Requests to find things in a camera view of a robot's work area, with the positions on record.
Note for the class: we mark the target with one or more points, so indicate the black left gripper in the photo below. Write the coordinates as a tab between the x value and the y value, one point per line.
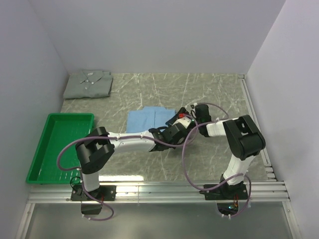
170	126

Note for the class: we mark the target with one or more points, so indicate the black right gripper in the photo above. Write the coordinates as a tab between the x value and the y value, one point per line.
183	110

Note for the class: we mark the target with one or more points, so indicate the light blue long sleeve shirt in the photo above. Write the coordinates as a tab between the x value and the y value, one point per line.
148	117

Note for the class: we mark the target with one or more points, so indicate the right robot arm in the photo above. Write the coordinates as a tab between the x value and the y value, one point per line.
243	136

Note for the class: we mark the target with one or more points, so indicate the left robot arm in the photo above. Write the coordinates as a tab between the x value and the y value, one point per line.
100	145

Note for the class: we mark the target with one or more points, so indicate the folded grey shirt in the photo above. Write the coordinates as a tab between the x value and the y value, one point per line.
88	84

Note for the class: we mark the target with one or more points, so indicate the green plastic tray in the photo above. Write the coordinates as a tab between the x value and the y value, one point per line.
59	130

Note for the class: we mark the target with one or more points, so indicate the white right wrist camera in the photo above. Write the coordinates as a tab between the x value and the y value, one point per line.
193	106

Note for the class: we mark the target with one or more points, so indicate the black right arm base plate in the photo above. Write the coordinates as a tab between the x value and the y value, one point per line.
238	195

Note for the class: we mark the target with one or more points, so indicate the aluminium right side rail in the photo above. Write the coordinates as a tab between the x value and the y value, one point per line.
264	154

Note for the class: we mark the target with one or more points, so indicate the aluminium rail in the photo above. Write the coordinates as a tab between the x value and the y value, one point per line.
156	192
264	154

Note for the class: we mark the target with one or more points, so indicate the aluminium front rail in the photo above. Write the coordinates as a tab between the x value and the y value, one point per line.
156	192

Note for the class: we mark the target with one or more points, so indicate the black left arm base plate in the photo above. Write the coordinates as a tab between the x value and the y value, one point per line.
103	193

